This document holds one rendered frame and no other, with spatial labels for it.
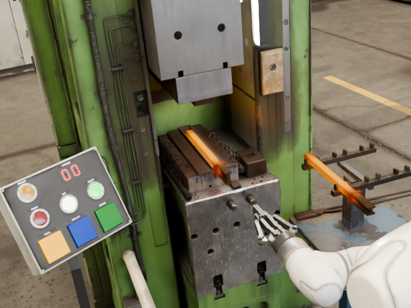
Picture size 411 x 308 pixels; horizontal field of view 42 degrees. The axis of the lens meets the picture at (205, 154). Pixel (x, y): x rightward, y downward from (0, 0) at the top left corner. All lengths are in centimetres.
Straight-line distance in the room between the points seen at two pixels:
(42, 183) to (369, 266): 111
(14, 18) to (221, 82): 534
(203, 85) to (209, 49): 13
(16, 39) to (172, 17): 541
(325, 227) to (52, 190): 104
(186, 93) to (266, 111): 43
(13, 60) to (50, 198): 549
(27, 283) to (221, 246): 150
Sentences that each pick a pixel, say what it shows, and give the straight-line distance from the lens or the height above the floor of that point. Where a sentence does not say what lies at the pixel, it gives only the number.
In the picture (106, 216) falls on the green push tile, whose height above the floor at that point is 102.
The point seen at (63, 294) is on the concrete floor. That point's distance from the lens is 311.
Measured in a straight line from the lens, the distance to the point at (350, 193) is 181.
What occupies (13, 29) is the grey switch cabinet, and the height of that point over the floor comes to 56.
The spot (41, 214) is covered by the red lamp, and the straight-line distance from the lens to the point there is 166.
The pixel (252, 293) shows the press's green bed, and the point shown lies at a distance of 229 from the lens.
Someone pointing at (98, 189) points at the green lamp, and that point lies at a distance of 174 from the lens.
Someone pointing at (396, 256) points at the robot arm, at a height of 143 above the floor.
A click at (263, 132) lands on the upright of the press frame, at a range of 215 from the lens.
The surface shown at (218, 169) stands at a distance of 195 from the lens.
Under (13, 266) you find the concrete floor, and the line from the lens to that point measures 344.
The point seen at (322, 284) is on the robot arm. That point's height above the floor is 103.
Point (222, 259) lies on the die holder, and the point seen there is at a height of 62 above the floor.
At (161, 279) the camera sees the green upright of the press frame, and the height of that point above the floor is 45.
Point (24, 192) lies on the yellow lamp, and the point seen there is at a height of 117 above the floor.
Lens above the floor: 193
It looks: 27 degrees down
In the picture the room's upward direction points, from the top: 6 degrees counter-clockwise
